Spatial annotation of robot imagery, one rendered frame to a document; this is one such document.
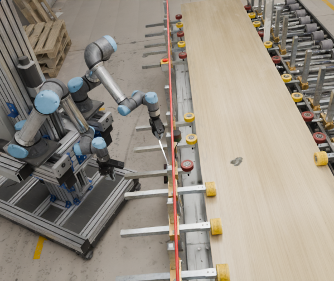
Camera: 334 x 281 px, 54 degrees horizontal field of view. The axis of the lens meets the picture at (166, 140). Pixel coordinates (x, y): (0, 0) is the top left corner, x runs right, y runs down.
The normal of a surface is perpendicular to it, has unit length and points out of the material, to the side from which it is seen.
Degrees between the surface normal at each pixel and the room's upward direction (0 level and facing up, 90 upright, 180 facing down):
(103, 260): 0
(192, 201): 0
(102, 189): 0
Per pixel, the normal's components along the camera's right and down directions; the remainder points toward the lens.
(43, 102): 0.08, 0.58
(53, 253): -0.13, -0.74
